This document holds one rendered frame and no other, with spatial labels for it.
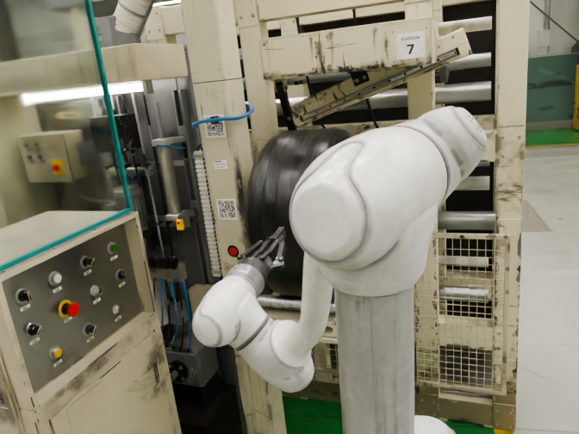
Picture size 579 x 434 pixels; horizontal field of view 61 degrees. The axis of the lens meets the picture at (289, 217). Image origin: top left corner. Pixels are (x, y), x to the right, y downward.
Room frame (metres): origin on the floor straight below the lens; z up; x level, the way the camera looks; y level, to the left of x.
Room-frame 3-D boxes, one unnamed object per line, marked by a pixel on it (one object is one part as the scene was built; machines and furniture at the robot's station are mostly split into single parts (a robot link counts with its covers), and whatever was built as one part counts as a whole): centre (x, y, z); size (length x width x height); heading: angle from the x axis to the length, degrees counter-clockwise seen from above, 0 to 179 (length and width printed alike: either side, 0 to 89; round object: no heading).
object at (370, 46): (1.89, -0.28, 1.71); 0.61 x 0.25 x 0.15; 68
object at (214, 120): (1.74, 0.19, 1.54); 0.19 x 0.19 x 0.06; 68
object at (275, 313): (1.53, 0.00, 0.83); 0.36 x 0.09 x 0.06; 68
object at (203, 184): (1.75, 0.28, 1.19); 0.05 x 0.04 x 0.48; 158
